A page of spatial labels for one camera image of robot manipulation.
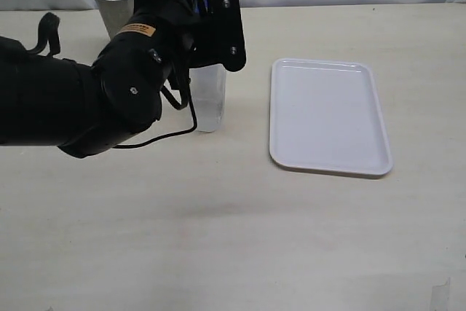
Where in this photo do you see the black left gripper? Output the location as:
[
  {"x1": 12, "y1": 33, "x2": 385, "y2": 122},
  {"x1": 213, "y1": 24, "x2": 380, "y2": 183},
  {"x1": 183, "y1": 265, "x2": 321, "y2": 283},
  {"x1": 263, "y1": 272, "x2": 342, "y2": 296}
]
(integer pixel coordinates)
[{"x1": 133, "y1": 0, "x2": 246, "y2": 90}]

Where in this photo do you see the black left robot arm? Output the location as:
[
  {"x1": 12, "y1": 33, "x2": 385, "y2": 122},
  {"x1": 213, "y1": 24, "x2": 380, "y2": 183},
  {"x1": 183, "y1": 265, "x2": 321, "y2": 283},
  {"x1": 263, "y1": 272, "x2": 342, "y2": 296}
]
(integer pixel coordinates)
[{"x1": 1, "y1": 0, "x2": 246, "y2": 159}]

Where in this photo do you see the clear plastic tall container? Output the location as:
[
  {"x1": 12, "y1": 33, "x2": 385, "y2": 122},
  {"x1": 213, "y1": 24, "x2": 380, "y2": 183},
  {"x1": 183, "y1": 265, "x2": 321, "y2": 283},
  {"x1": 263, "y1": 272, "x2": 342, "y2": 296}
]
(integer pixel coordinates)
[{"x1": 190, "y1": 64, "x2": 226, "y2": 133}]

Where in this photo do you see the white rectangular tray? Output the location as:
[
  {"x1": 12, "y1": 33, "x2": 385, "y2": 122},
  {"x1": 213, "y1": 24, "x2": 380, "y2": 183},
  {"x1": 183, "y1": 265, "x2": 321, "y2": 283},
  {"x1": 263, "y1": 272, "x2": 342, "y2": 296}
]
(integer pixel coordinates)
[{"x1": 269, "y1": 58, "x2": 393, "y2": 178}]

